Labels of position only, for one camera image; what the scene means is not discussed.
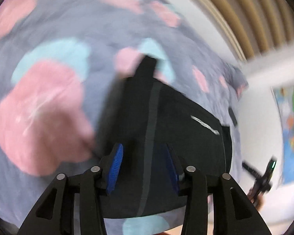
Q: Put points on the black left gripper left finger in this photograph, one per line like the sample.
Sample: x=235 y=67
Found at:
x=53 y=213

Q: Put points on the black hooded jacket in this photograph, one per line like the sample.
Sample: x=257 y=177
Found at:
x=153 y=119

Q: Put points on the black phone on bed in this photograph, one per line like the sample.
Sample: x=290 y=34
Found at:
x=232 y=116

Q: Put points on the grey blanket with pink flowers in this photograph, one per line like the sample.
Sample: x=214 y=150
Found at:
x=60 y=64

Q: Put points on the wooden slatted headboard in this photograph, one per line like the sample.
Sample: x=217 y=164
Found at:
x=252 y=27

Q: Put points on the colourful wall map poster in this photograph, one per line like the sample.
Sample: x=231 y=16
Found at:
x=284 y=97

